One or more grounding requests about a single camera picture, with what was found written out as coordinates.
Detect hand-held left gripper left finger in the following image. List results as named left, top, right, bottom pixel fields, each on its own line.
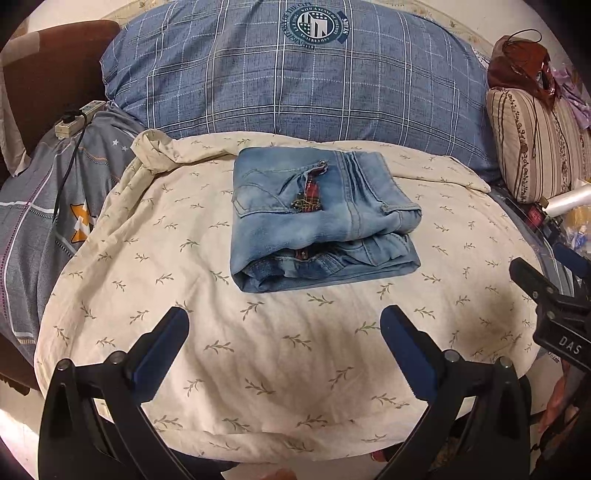
left=38, top=306, right=223, bottom=480

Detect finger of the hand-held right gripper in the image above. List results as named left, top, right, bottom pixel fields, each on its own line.
left=509, top=257, right=565, bottom=309
left=551, top=241, right=591, bottom=296

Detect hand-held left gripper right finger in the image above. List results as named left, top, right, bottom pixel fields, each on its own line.
left=379, top=305, right=533, bottom=480

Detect blue denim pants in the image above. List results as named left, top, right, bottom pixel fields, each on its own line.
left=229, top=147, right=424, bottom=293

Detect person's right hand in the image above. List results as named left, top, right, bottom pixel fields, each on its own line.
left=537, top=362, right=583, bottom=435

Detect clear plastic bag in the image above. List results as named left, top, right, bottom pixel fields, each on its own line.
left=560, top=203, right=591, bottom=261

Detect dark red box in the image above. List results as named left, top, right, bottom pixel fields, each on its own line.
left=526, top=203, right=548, bottom=232

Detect clear plastic film roll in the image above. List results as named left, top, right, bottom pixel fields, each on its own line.
left=542, top=178, right=591, bottom=217

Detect cream leaf-print blanket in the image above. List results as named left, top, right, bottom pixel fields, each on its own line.
left=33, top=129, right=550, bottom=463

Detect striped beige pillow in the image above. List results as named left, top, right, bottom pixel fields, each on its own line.
left=486, top=87, right=591, bottom=204

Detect purple cloth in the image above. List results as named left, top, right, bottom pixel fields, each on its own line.
left=551, top=65, right=591, bottom=131

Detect grey star-print bedsheet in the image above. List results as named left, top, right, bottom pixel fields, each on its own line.
left=0, top=102, right=148, bottom=365

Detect red-brown cloth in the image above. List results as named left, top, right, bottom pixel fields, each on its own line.
left=488, top=30, right=560, bottom=108

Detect white power strip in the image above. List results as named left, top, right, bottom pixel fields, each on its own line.
left=54, top=99, right=107, bottom=138

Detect blue plaid pillow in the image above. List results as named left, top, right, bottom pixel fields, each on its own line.
left=100, top=0, right=502, bottom=182

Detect brown headboard cushion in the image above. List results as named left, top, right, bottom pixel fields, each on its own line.
left=0, top=19, right=122, bottom=178

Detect black power cable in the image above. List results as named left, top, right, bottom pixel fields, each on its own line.
left=52, top=108, right=92, bottom=236

